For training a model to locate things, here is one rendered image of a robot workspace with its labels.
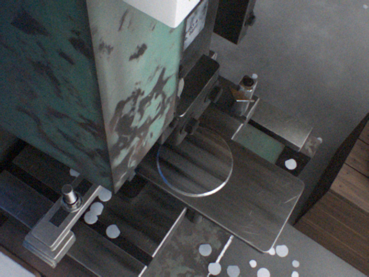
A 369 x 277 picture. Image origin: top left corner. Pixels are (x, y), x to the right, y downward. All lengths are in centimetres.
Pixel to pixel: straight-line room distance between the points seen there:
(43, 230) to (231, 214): 29
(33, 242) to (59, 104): 45
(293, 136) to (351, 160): 40
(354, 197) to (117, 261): 74
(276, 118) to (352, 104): 95
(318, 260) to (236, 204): 89
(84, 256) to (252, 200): 28
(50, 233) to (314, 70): 142
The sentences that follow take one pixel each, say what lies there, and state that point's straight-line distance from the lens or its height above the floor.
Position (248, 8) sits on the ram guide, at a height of 106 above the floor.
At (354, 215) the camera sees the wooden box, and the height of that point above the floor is 30.
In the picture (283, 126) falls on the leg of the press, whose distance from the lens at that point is 97.
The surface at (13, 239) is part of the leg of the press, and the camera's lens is 89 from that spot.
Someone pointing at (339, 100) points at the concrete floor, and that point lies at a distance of 188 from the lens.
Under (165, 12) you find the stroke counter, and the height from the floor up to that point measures 130.
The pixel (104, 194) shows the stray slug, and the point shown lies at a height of 71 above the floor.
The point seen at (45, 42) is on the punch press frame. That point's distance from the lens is 27.
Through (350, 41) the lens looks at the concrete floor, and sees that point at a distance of 209.
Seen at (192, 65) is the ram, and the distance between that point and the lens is 59.
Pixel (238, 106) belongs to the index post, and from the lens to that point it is 86.
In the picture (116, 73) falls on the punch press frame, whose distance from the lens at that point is 27.
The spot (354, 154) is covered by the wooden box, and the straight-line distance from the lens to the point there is 135.
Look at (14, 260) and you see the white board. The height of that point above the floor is 59.
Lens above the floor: 145
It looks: 62 degrees down
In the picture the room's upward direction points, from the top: 11 degrees clockwise
